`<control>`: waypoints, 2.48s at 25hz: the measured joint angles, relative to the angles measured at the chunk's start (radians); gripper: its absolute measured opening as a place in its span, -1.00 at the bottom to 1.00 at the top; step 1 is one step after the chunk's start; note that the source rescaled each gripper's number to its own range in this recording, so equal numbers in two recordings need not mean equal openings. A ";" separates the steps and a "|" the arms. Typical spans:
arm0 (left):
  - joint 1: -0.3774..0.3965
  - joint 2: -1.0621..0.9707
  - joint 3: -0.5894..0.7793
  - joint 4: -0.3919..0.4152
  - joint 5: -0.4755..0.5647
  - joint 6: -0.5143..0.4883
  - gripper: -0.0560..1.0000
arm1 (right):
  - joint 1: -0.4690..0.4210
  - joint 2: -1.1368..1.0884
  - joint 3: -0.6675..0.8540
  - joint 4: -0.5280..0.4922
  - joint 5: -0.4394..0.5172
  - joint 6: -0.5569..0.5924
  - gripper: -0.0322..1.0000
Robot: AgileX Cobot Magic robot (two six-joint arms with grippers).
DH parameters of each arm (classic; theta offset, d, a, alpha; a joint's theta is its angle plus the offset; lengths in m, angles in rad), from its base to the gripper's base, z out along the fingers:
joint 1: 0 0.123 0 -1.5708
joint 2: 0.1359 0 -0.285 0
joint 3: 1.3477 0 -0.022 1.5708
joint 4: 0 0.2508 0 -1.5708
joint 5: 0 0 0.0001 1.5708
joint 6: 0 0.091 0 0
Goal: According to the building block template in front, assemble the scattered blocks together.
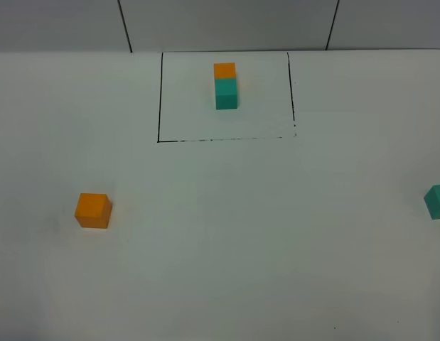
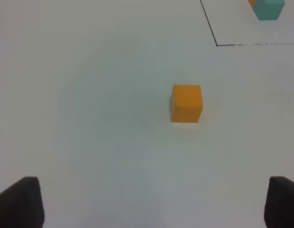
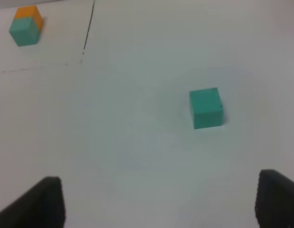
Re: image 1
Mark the green template block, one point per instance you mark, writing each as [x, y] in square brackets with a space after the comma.
[226, 93]

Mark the orange template block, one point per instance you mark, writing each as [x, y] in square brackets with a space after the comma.
[224, 71]

